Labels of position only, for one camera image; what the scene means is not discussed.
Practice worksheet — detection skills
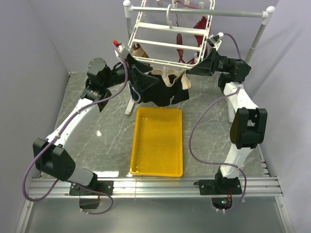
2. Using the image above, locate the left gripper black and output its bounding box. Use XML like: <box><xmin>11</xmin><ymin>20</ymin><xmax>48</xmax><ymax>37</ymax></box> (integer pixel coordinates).
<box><xmin>103</xmin><ymin>53</ymin><xmax>159</xmax><ymax>92</ymax></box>

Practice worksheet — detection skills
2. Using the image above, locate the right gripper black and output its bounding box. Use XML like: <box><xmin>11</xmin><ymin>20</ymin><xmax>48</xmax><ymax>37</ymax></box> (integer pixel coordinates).
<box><xmin>186</xmin><ymin>49</ymin><xmax>236</xmax><ymax>77</ymax></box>

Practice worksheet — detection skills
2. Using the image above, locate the black underwear beige waistband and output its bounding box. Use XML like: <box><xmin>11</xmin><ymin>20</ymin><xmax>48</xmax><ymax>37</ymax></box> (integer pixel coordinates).
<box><xmin>139</xmin><ymin>69</ymin><xmax>191</xmax><ymax>107</ymax></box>

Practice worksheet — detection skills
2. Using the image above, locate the white clip hanger frame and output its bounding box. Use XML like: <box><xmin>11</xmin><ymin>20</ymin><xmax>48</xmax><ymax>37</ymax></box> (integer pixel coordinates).
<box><xmin>123</xmin><ymin>0</ymin><xmax>215</xmax><ymax>68</ymax></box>

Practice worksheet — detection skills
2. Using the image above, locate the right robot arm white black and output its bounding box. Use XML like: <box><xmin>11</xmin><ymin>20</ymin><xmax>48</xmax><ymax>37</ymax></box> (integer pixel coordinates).
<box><xmin>187</xmin><ymin>48</ymin><xmax>268</xmax><ymax>195</ymax></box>

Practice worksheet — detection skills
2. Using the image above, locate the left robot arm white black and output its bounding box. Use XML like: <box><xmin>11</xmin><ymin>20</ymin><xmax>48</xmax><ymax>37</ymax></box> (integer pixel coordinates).
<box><xmin>33</xmin><ymin>54</ymin><xmax>159</xmax><ymax>195</ymax></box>

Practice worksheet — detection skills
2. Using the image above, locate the navy blue underwear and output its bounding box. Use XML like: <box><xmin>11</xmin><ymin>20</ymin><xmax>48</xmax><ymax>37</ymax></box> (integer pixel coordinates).
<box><xmin>128</xmin><ymin>82</ymin><xmax>141</xmax><ymax>103</ymax></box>

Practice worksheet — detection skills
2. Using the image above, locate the argyle brown sock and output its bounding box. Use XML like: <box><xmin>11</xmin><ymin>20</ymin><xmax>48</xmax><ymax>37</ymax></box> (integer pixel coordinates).
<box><xmin>131</xmin><ymin>43</ymin><xmax>149</xmax><ymax>58</ymax></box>

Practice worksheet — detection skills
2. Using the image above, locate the red bra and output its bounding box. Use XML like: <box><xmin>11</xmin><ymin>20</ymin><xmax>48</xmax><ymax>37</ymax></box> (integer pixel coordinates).
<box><xmin>173</xmin><ymin>0</ymin><xmax>211</xmax><ymax>65</ymax></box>

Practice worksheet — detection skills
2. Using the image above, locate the white drying rack stand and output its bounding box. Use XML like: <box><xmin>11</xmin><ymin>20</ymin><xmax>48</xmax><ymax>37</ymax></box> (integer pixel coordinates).
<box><xmin>122</xmin><ymin>0</ymin><xmax>276</xmax><ymax>122</ymax></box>

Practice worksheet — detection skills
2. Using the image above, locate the yellow plastic tray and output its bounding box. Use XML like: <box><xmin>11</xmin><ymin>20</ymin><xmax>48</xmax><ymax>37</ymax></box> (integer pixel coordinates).
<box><xmin>130</xmin><ymin>107</ymin><xmax>183</xmax><ymax>178</ymax></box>

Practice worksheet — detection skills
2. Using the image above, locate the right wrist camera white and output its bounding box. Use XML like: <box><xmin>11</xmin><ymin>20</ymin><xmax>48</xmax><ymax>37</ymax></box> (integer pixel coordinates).
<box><xmin>207</xmin><ymin>32</ymin><xmax>224</xmax><ymax>50</ymax></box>

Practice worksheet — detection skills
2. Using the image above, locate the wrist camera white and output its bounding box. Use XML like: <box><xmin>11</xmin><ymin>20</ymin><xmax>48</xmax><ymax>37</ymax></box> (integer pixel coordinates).
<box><xmin>112</xmin><ymin>40</ymin><xmax>131</xmax><ymax>60</ymax></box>
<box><xmin>207</xmin><ymin>32</ymin><xmax>224</xmax><ymax>50</ymax></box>

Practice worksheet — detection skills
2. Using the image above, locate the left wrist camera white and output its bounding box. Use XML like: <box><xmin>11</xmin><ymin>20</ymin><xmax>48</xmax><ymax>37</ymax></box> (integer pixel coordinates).
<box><xmin>112</xmin><ymin>40</ymin><xmax>131</xmax><ymax>60</ymax></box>

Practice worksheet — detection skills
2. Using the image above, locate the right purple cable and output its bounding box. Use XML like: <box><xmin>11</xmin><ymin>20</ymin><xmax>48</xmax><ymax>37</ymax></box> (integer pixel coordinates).
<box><xmin>189</xmin><ymin>33</ymin><xmax>247</xmax><ymax>212</ymax></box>

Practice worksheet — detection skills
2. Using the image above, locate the aluminium mounting rail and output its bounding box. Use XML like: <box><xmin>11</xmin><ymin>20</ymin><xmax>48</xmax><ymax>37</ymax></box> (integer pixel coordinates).
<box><xmin>28</xmin><ymin>177</ymin><xmax>283</xmax><ymax>199</ymax></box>

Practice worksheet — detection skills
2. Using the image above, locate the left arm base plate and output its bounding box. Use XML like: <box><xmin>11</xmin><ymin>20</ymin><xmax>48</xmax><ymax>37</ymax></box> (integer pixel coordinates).
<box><xmin>69</xmin><ymin>179</ymin><xmax>115</xmax><ymax>210</ymax></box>

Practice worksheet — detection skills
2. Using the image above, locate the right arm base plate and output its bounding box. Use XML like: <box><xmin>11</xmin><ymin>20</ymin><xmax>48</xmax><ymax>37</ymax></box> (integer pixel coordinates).
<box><xmin>198</xmin><ymin>179</ymin><xmax>243</xmax><ymax>211</ymax></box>

